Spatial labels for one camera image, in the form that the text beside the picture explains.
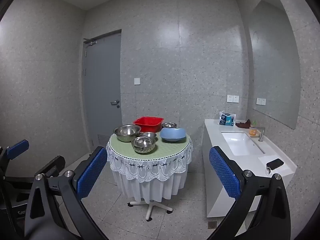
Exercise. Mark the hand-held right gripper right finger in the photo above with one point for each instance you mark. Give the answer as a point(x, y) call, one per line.
point(225, 173)

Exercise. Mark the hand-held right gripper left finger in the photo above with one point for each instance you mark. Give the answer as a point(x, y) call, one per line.
point(91, 173)

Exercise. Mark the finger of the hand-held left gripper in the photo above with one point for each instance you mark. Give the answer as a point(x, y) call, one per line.
point(53, 163)
point(17, 148)

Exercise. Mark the large stainless steel bowl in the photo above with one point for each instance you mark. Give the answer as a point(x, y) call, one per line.
point(127, 132)

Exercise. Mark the fluted stainless steel bowl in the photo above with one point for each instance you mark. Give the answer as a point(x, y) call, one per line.
point(143, 145)

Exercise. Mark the blue plastic bowl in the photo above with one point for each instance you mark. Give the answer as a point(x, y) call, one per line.
point(173, 134)

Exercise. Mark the small stainless steel bowl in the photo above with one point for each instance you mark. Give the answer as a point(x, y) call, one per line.
point(169, 125)
point(148, 135)

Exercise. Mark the red plastic basin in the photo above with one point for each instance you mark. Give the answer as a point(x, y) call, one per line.
point(148, 123)

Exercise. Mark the white vanity counter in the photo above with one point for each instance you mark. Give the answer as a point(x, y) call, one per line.
point(215, 155)

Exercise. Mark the white sink basin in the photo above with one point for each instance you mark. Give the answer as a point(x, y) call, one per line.
point(240, 142)

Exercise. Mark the orange bottle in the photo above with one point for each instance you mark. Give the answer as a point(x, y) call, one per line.
point(252, 131)

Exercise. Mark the black key pouch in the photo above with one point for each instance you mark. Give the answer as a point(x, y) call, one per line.
point(275, 163)

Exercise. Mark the floor drain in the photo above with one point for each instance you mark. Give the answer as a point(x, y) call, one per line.
point(212, 224)

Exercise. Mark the brown cloth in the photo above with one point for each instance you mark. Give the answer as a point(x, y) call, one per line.
point(243, 123)

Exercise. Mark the metal faucet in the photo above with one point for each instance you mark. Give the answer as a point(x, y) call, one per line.
point(261, 133)

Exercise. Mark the blue tissue pack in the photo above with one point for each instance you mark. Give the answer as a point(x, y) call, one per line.
point(226, 119)

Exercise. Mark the round table with green cloth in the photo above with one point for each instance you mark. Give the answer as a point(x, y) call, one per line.
point(170, 148)

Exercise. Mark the white table base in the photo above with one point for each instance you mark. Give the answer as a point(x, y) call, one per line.
point(149, 206)

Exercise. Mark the grey door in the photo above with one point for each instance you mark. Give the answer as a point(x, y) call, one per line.
point(102, 85)

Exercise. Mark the door closer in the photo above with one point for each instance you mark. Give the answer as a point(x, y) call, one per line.
point(90, 41)

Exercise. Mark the white wall socket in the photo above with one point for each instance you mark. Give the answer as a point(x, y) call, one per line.
point(229, 98)
point(236, 98)

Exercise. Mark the white light switch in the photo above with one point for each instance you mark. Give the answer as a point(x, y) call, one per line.
point(137, 81)

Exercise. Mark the wall mirror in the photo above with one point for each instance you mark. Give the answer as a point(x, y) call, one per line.
point(275, 62)

